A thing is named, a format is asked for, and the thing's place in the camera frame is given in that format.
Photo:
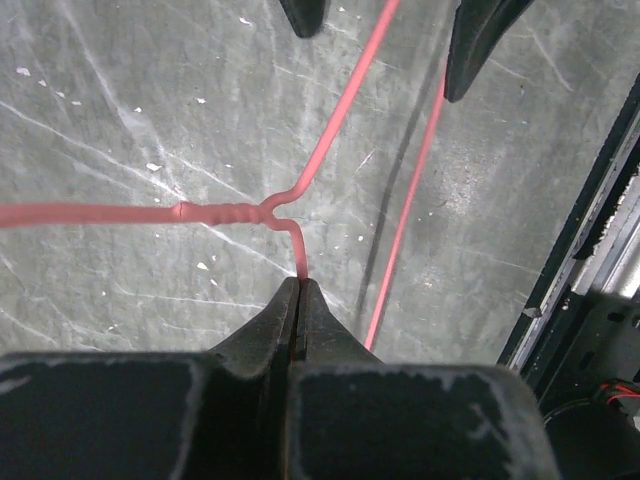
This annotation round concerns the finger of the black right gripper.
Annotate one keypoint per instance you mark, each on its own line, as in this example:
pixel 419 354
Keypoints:
pixel 306 17
pixel 478 27

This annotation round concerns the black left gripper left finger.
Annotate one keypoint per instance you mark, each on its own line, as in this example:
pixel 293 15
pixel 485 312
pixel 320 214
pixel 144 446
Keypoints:
pixel 212 414

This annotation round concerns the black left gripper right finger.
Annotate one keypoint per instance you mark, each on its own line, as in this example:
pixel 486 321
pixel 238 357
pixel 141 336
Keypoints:
pixel 351 416

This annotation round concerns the pink wire hanger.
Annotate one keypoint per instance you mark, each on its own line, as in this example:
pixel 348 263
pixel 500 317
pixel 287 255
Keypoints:
pixel 166 164

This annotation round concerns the aluminium mounting rail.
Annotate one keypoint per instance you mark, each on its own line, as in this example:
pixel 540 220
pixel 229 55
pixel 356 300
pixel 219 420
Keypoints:
pixel 576 342

